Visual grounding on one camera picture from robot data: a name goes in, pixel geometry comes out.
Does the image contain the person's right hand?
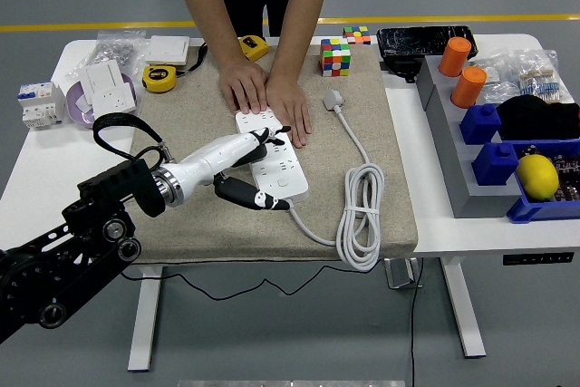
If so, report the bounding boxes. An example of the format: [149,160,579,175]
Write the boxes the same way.
[218,60,269,115]

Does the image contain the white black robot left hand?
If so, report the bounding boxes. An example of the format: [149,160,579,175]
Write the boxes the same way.
[166,125,293,211]

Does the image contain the person's left hand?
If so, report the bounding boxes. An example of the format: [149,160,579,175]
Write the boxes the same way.
[264,73,314,150]

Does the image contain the white power strip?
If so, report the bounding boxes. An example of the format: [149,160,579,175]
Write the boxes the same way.
[234,108,310,210]

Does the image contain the thin black adapter cord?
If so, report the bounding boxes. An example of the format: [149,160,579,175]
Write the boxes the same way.
[121,264,386,302]

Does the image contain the boxy yellow tape measure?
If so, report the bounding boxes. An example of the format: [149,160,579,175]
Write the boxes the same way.
[238,34,270,62]

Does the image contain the large colourful puzzle cube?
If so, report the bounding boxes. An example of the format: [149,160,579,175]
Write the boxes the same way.
[320,37,353,78]

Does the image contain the grey-brown mat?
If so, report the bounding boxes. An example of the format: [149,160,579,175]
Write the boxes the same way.
[124,44,419,266]

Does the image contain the round yellow black tape measure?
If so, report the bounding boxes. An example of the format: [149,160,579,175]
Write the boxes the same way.
[141,64,179,94]

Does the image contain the small colourful puzzle cube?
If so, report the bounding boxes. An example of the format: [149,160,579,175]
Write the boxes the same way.
[342,25,372,46]

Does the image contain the clear bag of screws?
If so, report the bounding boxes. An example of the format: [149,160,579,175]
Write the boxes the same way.
[66,29,149,80]

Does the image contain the glossy black plastic tray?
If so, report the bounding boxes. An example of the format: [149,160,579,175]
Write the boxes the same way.
[375,24,480,62]

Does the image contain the orange cylinder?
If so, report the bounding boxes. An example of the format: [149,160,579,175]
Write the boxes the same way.
[449,65,488,110]
[437,36,473,78]

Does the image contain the grey stepped block stand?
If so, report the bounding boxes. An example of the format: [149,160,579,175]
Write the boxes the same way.
[415,54,522,219]

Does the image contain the white table leg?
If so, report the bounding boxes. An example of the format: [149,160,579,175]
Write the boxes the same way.
[126,264,164,372]
[440,256,487,359]

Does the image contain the white blue circuit breaker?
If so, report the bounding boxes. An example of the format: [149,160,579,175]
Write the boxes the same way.
[16,81,67,132]

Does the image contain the blue block with knob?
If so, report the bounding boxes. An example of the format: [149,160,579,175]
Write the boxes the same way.
[459,102,503,146]
[470,140,520,188]

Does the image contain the grey metal box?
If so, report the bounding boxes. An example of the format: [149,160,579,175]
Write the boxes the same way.
[383,257,425,291]

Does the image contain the clear bag of resistors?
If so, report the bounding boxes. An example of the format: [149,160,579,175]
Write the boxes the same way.
[469,48,575,107]

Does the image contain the black cloth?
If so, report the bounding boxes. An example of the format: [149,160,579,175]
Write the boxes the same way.
[495,94,580,142]

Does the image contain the yellow lemon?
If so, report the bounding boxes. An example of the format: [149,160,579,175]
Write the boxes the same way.
[515,153,561,201]

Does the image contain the blue storage bin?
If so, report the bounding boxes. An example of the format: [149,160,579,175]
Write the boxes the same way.
[506,137,580,225]

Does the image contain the dark circuit boards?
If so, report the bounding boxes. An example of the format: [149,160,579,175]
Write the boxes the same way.
[520,144,580,205]

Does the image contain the black table control panel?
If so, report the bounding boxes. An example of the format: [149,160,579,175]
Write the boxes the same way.
[501,251,575,266]

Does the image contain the white power cord with plug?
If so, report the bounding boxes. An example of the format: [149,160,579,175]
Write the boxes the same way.
[283,89,386,271]

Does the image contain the black wrist strap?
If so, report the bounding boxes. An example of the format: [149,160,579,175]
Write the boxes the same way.
[187,40,208,73]

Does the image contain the white wall switch panel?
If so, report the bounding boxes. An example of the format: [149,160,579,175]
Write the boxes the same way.
[143,34,191,67]

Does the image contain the white wall socket panel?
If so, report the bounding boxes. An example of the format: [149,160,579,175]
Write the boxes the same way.
[88,83,138,117]

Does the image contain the white two-button switch panel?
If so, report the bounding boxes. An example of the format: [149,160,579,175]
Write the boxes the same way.
[83,58,126,97]

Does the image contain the black power cable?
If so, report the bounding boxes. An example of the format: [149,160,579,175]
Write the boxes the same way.
[409,258,425,387]

